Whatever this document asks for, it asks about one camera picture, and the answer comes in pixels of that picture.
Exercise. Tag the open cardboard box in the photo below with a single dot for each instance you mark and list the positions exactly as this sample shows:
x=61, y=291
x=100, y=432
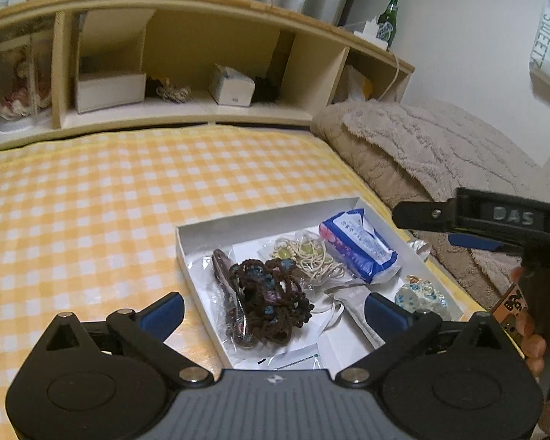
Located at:
x=110, y=91

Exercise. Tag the beige fluffy blanket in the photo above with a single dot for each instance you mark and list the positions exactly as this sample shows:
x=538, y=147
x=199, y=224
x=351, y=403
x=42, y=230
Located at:
x=417, y=146

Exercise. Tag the clear bag brown hair accessory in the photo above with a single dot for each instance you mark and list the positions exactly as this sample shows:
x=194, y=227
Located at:
x=222, y=268

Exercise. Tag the clear plastic container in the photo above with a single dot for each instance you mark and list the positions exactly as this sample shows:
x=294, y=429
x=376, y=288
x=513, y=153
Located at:
x=43, y=87

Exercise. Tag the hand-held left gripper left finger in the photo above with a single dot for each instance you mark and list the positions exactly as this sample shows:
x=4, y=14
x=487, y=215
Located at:
x=162, y=316

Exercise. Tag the blue tissue pack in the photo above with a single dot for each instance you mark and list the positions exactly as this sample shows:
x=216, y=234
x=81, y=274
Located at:
x=362, y=247

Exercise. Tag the black cloth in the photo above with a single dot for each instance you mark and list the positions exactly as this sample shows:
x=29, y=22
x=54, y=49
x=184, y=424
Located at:
x=266, y=91

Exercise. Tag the white plastic bag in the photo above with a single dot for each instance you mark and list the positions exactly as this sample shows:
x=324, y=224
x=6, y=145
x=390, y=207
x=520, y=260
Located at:
x=357, y=85

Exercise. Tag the orange printed sign cushion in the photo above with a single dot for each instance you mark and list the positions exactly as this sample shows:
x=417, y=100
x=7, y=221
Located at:
x=513, y=305

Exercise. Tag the clear plastic wrapper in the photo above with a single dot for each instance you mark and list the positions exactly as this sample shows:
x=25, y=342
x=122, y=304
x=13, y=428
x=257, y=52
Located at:
x=419, y=247

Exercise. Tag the white face mask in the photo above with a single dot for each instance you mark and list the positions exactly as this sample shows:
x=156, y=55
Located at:
x=355, y=307

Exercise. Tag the wooden headboard shelf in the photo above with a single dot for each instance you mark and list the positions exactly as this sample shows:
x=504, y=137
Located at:
x=256, y=9

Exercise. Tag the white cardboard box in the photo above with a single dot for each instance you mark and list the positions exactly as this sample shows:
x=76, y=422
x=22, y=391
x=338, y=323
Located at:
x=220, y=233

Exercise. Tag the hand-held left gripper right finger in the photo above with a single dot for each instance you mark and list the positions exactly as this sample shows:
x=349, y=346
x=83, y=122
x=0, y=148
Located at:
x=385, y=316

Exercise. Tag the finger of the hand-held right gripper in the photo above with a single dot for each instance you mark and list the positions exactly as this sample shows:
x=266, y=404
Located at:
x=421, y=215
x=474, y=241

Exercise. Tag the person's right hand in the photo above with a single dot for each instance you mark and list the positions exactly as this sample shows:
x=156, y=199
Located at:
x=531, y=343

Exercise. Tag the yellow checked bed sheet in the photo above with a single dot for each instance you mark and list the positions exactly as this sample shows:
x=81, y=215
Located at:
x=96, y=192

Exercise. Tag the green glass bottle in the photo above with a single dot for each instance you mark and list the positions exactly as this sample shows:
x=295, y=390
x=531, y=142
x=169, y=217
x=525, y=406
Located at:
x=387, y=23

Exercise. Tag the white tissue box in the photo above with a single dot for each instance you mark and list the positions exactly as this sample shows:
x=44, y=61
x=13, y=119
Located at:
x=231, y=87

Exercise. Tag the white labelled packet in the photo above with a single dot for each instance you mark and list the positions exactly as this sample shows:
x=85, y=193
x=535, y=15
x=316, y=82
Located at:
x=293, y=360

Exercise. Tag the doll in clear case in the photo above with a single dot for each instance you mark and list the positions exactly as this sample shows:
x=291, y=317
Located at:
x=11, y=96

